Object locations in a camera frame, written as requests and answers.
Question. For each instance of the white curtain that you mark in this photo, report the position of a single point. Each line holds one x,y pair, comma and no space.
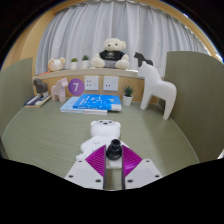
83,30

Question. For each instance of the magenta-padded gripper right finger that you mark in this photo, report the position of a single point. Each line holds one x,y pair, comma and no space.
140,173

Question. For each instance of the dark grey wooden horse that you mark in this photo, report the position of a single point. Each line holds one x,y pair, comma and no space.
40,86

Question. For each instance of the round purple sign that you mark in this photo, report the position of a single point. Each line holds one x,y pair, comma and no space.
76,87

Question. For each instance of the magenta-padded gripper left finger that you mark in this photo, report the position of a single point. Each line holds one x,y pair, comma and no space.
89,175

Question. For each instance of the green desk divider panel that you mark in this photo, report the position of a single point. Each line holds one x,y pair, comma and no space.
15,96
196,106

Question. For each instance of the large white horse figure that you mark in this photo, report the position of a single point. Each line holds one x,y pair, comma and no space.
156,88

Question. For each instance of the cream teddy bear black shirt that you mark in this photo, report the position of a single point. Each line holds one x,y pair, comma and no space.
111,55

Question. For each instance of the small cream plush toy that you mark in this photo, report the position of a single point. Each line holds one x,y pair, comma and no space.
56,65

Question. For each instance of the small plant in white pot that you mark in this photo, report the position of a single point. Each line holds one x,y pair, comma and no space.
85,63
73,65
127,99

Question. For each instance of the white bear-shaped power strip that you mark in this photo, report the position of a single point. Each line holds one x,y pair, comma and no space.
103,130

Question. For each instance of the black charger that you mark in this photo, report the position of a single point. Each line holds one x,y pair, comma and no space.
114,150

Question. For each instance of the white wall socket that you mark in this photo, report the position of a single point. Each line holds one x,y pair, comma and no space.
91,83
110,83

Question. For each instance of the black horse figure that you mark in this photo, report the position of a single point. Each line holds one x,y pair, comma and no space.
141,59

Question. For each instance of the wooden shelf ledge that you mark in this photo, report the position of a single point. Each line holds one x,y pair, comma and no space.
86,72

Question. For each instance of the pink wooden horse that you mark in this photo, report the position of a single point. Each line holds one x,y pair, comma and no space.
60,90

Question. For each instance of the navy book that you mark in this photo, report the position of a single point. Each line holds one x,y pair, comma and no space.
35,101

